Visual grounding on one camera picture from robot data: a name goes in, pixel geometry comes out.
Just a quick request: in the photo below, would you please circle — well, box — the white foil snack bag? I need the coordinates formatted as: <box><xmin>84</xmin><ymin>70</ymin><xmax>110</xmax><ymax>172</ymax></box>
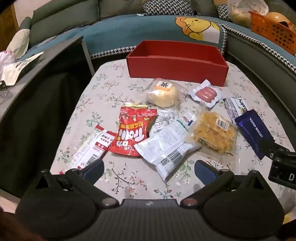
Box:
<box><xmin>134</xmin><ymin>117</ymin><xmax>201</xmax><ymax>181</ymax></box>

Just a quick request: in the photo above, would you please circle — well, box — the yellow crispy snack packet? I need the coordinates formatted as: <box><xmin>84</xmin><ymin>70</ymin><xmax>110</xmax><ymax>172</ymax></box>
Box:
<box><xmin>185</xmin><ymin>105</ymin><xmax>238</xmax><ymax>156</ymax></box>

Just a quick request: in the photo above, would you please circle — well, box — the clear plastic bag with food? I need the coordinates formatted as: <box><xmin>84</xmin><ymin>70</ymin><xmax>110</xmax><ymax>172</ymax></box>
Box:
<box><xmin>228</xmin><ymin>0</ymin><xmax>270</xmax><ymax>28</ymax></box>

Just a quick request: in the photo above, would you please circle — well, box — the dark grey side table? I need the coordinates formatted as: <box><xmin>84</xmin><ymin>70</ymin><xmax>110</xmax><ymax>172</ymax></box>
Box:
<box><xmin>0</xmin><ymin>35</ymin><xmax>96</xmax><ymax>200</ymax></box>

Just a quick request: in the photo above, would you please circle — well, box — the round bun in clear packet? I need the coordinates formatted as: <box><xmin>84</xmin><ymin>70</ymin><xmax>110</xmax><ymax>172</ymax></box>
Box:
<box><xmin>144</xmin><ymin>79</ymin><xmax>185</xmax><ymax>108</ymax></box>

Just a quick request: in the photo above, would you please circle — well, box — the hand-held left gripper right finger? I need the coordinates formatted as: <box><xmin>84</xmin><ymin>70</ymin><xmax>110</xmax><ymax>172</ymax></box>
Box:
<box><xmin>180</xmin><ymin>159</ymin><xmax>266</xmax><ymax>208</ymax></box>

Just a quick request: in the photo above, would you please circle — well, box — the yellow houndstooth cushion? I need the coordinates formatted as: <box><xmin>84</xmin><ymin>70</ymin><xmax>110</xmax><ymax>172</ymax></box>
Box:
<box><xmin>142</xmin><ymin>0</ymin><xmax>195</xmax><ymax>16</ymax></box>
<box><xmin>213</xmin><ymin>0</ymin><xmax>232</xmax><ymax>20</ymax></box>

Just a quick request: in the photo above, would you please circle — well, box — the green sofa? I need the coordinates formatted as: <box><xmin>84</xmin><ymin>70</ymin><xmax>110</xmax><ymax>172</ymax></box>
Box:
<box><xmin>18</xmin><ymin>0</ymin><xmax>296</xmax><ymax>72</ymax></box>

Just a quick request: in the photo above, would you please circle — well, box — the teal bear print blanket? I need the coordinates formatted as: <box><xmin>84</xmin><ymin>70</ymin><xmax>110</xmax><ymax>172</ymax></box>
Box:
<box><xmin>30</xmin><ymin>14</ymin><xmax>226</xmax><ymax>59</ymax></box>

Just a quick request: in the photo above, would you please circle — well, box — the orange plastic basket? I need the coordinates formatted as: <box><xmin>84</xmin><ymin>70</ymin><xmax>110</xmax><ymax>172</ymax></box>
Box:
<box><xmin>248</xmin><ymin>10</ymin><xmax>296</xmax><ymax>56</ymax></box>

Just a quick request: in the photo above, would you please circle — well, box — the clear printed snack packet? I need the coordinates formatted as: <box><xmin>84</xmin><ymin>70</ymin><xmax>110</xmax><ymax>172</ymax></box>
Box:
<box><xmin>148</xmin><ymin>109</ymin><xmax>178</xmax><ymax>137</ymax></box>

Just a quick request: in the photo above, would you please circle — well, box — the sausage vacuum packet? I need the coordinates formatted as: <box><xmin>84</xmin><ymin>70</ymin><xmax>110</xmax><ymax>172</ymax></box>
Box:
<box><xmin>187</xmin><ymin>79</ymin><xmax>223</xmax><ymax>108</ymax></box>

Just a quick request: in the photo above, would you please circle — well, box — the dark blue wafer biscuit packet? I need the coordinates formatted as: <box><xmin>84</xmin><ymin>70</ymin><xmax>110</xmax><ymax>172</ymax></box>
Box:
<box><xmin>235</xmin><ymin>109</ymin><xmax>277</xmax><ymax>160</ymax></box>

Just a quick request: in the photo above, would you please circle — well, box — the white wafer packet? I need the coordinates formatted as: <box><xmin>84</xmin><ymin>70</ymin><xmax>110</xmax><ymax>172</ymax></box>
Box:
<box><xmin>223</xmin><ymin>97</ymin><xmax>249</xmax><ymax>124</ymax></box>

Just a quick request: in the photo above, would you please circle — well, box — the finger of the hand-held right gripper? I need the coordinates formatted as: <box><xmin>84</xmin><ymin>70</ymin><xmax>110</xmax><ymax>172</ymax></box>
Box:
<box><xmin>265</xmin><ymin>138</ymin><xmax>296</xmax><ymax>161</ymax></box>

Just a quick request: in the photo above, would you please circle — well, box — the white and red snack packet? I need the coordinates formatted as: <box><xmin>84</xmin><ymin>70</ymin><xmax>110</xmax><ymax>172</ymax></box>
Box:
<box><xmin>59</xmin><ymin>125</ymin><xmax>118</xmax><ymax>174</ymax></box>

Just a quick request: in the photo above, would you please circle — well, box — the yellow round item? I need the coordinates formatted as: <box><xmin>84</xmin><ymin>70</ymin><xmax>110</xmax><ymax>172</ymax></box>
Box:
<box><xmin>266</xmin><ymin>11</ymin><xmax>289</xmax><ymax>24</ymax></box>

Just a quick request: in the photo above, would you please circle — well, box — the floral tablecloth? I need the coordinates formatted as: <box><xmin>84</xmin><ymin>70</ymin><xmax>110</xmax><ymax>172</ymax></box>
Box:
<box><xmin>50</xmin><ymin>59</ymin><xmax>295</xmax><ymax>215</ymax></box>

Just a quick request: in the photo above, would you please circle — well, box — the red gummy snack bag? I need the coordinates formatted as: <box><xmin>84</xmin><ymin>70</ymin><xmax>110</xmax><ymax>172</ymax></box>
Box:
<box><xmin>107</xmin><ymin>103</ymin><xmax>158</xmax><ymax>158</ymax></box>

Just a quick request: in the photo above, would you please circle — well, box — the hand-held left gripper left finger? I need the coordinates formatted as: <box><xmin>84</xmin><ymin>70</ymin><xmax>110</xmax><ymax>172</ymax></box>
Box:
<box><xmin>35</xmin><ymin>159</ymin><xmax>118</xmax><ymax>207</ymax></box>

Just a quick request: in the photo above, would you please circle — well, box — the cream pillow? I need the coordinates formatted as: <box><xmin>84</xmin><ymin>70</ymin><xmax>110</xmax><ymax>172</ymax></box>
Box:
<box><xmin>7</xmin><ymin>29</ymin><xmax>30</xmax><ymax>58</ymax></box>

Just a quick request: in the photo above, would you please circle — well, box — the teal houndstooth trim blanket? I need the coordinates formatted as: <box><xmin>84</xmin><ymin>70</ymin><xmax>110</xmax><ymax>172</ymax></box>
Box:
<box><xmin>222</xmin><ymin>23</ymin><xmax>296</xmax><ymax>72</ymax></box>

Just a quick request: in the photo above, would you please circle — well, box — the red rectangular box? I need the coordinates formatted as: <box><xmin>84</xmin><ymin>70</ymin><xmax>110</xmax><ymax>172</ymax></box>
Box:
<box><xmin>126</xmin><ymin>40</ymin><xmax>229</xmax><ymax>87</ymax></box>

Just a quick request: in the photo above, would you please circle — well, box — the white plastic bag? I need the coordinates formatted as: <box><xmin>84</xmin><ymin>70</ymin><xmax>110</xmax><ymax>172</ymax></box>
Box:
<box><xmin>0</xmin><ymin>51</ymin><xmax>15</xmax><ymax>75</ymax></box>

